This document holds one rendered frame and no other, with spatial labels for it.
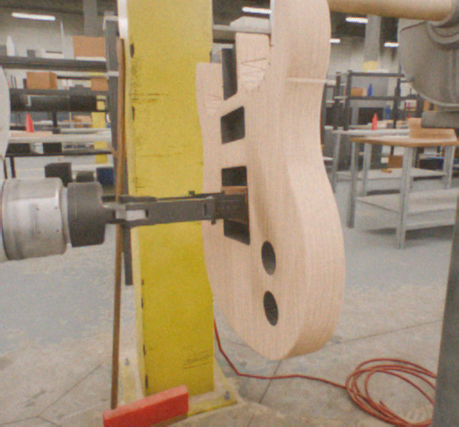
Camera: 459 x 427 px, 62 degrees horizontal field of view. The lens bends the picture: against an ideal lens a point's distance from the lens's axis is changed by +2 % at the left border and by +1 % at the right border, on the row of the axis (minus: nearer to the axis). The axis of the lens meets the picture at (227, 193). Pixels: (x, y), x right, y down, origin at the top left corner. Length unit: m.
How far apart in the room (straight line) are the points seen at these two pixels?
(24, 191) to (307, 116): 0.30
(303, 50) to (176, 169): 0.99
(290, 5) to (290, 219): 0.20
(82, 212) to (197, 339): 1.19
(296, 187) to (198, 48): 1.03
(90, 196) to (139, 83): 0.89
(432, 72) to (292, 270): 0.40
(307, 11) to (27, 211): 0.34
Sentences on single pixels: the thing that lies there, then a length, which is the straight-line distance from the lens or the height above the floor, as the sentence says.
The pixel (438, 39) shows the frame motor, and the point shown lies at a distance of 0.65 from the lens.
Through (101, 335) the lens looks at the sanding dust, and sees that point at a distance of 2.21.
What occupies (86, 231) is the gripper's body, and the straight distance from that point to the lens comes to 0.45.
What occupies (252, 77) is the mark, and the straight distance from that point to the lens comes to 0.49.
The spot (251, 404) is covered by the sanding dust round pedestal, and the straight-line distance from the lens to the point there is 1.72.
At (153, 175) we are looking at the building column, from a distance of 1.32.
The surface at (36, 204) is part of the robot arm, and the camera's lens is 0.44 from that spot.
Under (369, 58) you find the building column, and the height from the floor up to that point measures 2.65.
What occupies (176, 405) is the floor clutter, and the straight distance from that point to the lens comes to 1.60.
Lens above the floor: 1.11
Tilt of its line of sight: 12 degrees down
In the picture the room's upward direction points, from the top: straight up
